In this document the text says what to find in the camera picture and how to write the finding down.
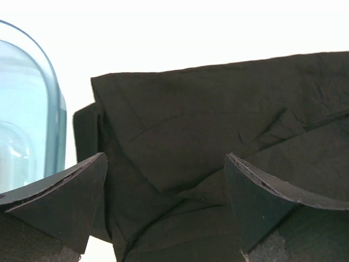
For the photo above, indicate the translucent blue plastic bin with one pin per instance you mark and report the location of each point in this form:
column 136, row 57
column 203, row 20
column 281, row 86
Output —
column 33, row 112

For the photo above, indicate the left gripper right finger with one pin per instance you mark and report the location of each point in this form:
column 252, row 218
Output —
column 278, row 221

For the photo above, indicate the black long sleeve shirt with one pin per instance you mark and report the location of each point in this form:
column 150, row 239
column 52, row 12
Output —
column 167, row 135

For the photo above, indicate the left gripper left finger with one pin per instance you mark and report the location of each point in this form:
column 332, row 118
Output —
column 52, row 219

